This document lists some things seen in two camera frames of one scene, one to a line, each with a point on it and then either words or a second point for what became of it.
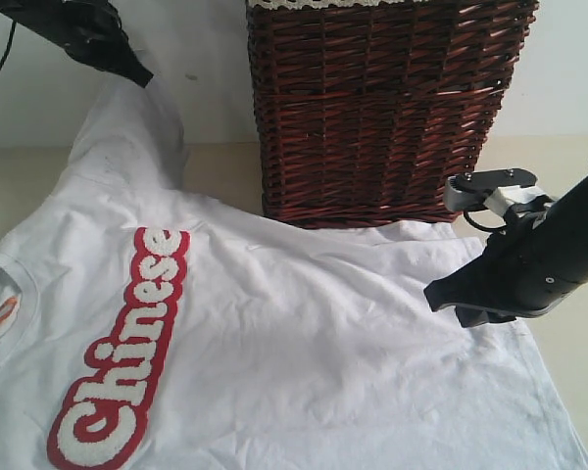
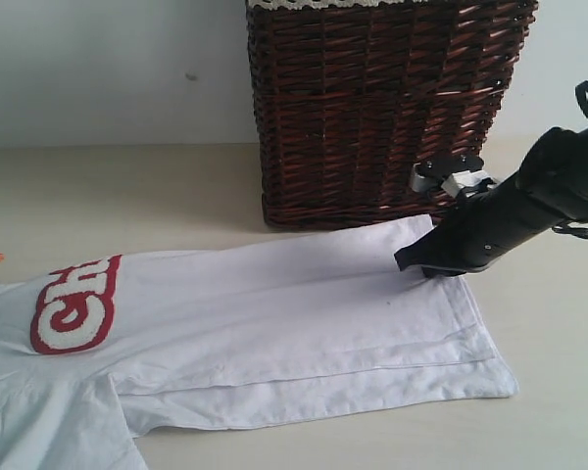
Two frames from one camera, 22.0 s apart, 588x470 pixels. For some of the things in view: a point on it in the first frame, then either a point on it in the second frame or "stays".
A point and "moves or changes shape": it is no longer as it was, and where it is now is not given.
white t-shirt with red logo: [134, 322] moves or changes shape
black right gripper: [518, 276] → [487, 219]
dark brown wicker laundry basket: [363, 114] stays
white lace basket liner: [314, 4] stays
